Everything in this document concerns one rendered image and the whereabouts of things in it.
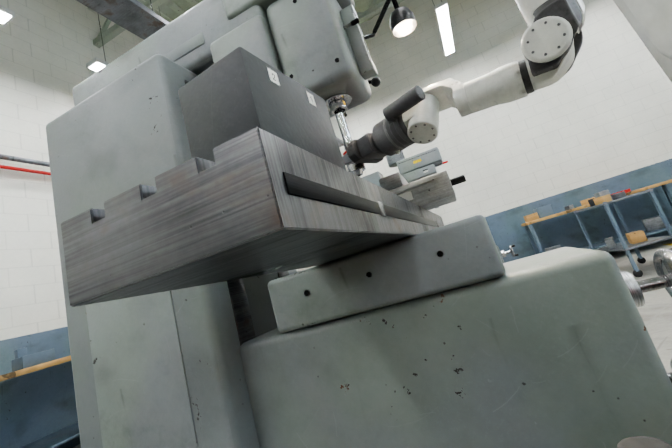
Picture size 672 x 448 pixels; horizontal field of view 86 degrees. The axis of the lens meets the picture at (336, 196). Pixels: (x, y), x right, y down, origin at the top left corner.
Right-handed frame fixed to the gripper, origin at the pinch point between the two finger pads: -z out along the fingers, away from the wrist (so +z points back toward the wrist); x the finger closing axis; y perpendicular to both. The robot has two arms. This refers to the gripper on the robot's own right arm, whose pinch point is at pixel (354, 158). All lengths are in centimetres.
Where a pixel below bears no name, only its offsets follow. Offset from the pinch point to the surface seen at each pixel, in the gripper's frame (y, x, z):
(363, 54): -25.6, -3.1, 11.4
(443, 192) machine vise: 15.5, -14.2, 13.2
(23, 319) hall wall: -26, 49, -440
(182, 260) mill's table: 25, 61, 30
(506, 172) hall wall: -75, -632, -181
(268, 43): -36.2, 14.4, -4.5
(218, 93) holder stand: 3, 49, 23
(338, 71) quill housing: -19.6, 6.7, 9.1
